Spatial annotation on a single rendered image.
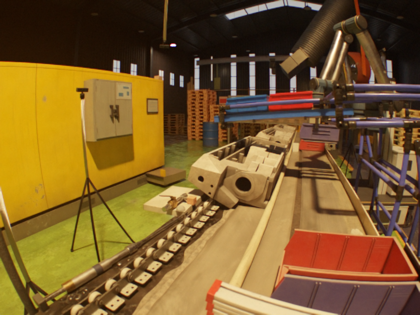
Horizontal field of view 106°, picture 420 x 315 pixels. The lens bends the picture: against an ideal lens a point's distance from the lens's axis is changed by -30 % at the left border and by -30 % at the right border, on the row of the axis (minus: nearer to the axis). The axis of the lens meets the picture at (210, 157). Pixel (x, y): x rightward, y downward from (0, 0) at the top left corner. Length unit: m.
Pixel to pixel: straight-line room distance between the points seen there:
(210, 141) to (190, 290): 7.48
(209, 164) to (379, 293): 0.90
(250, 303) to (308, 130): 1.69
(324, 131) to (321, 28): 6.88
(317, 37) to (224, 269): 8.14
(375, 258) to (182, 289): 0.57
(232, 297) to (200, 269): 0.36
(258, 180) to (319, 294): 0.71
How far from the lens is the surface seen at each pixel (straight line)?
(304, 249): 0.70
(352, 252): 0.72
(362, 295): 0.54
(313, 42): 8.38
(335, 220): 1.12
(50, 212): 2.89
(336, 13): 8.93
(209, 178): 1.09
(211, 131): 7.96
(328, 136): 1.95
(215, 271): 0.72
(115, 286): 0.64
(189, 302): 0.63
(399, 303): 0.60
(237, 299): 0.38
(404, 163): 1.06
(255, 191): 1.11
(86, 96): 2.98
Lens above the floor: 1.21
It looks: 11 degrees down
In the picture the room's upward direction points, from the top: straight up
